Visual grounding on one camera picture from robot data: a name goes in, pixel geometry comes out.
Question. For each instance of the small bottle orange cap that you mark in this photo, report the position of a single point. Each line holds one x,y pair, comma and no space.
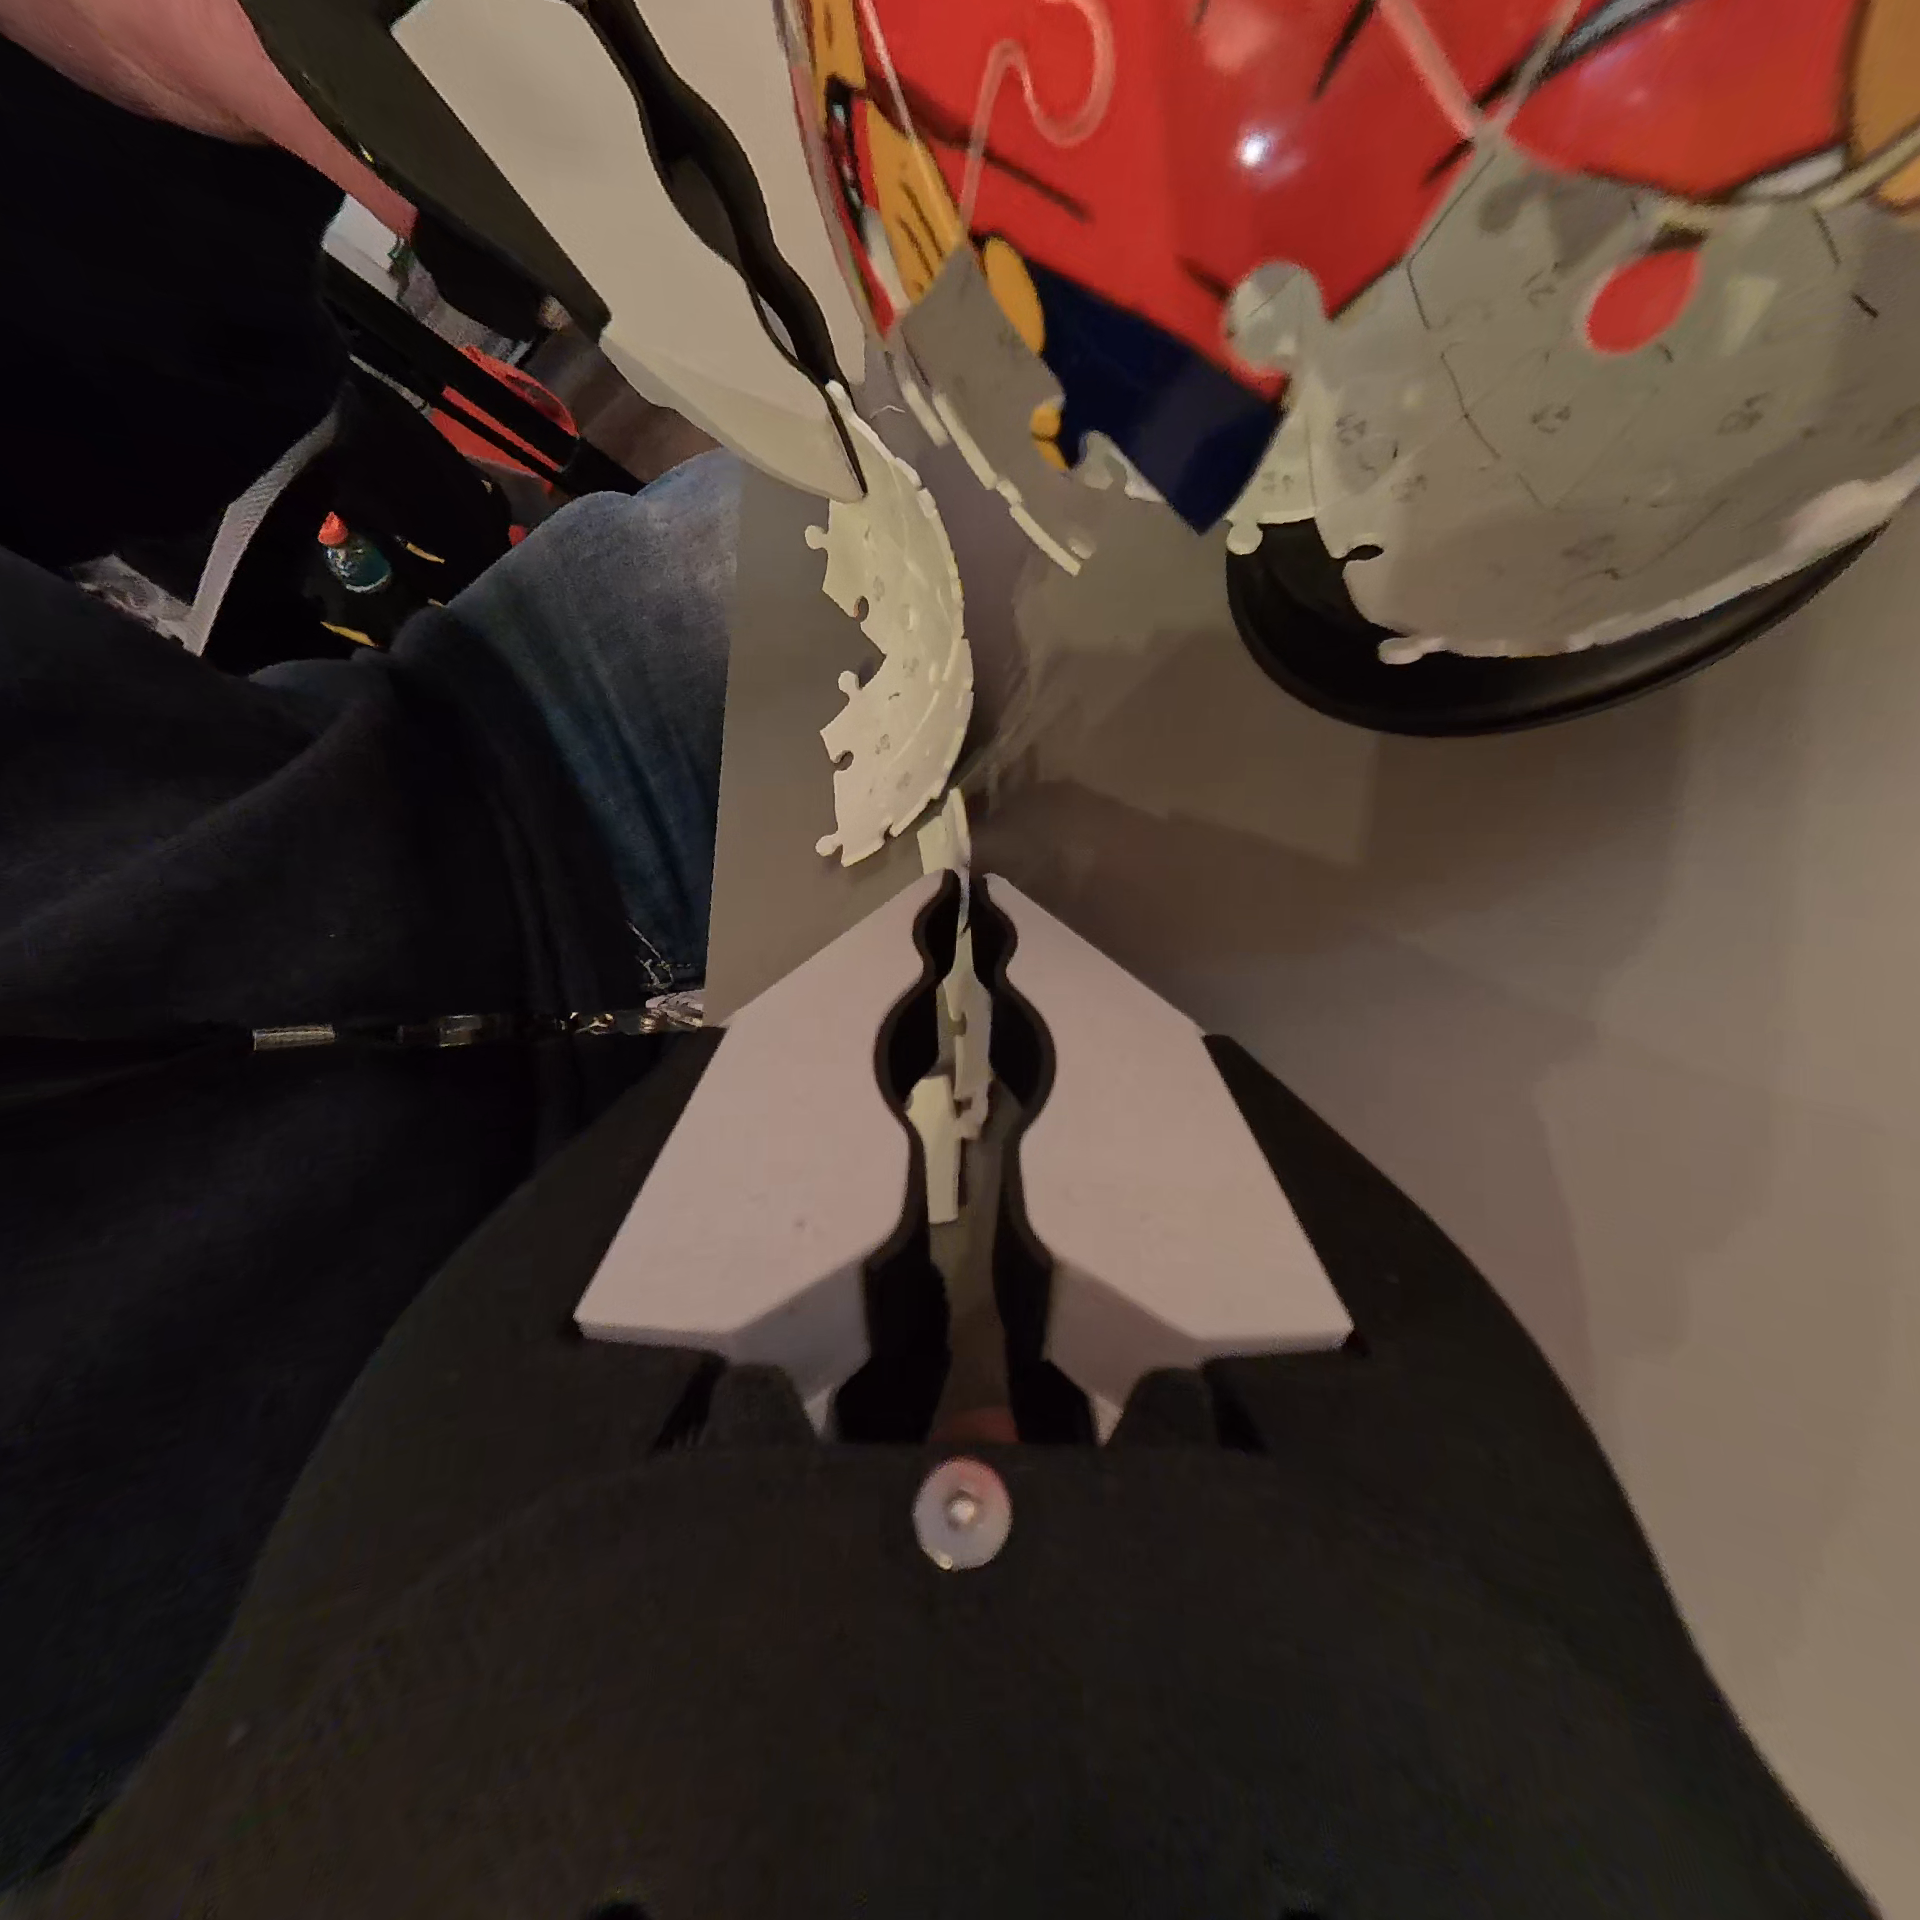
357,568

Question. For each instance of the curved puzzle piece strip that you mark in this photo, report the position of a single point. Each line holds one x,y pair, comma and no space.
900,675

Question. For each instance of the black bag red trim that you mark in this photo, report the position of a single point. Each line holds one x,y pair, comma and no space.
388,452

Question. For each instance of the colourful puzzle ball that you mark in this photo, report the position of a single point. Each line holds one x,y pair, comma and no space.
1348,119

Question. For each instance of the two joined puzzle pieces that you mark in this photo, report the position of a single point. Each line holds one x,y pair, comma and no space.
944,1155

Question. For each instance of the person's left hand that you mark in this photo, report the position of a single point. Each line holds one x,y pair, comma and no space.
165,53

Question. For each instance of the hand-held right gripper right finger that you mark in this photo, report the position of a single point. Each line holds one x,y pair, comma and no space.
1185,1202

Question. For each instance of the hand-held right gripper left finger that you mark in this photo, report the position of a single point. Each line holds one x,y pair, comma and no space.
750,1202

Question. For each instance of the person's jeans leg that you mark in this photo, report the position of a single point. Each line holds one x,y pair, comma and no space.
598,675

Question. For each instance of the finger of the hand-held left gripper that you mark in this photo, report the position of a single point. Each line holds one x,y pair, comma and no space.
763,119
570,182

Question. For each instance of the black ball stand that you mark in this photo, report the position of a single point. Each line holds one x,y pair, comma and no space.
1500,698

